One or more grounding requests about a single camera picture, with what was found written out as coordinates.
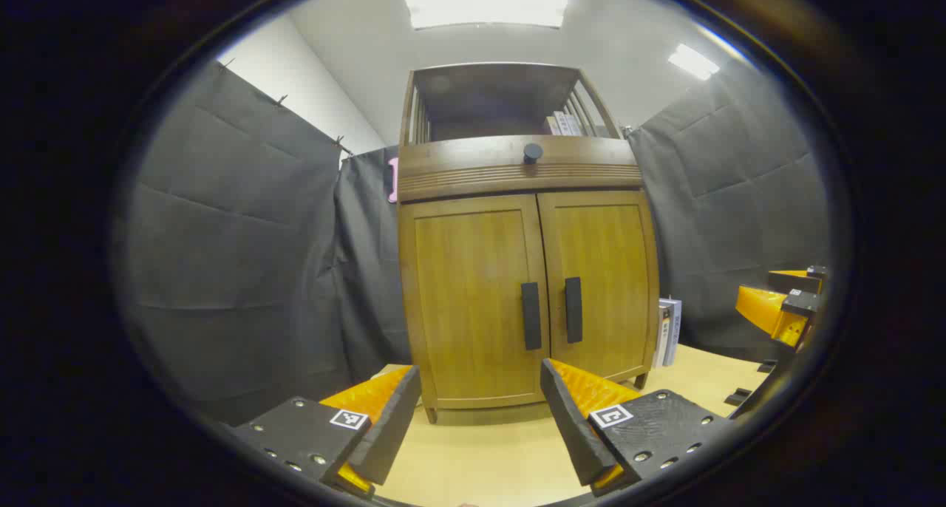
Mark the ceiling light panel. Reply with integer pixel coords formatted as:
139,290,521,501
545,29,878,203
669,44,720,81
405,0,568,30

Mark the wooden double-door shoe cabinet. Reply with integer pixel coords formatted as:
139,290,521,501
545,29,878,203
397,62,661,425

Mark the row of white books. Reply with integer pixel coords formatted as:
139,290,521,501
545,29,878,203
547,112,592,137

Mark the blue-grey spine book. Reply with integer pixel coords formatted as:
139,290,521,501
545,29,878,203
667,298,683,367

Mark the black backdrop cloth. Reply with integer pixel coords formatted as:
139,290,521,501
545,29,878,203
118,60,832,426

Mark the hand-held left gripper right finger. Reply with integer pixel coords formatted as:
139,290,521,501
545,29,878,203
540,358,729,497

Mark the wooden cabinet door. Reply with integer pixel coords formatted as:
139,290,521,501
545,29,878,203
399,194,550,409
537,189,660,384

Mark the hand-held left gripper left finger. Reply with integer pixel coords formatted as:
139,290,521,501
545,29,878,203
229,364,422,497

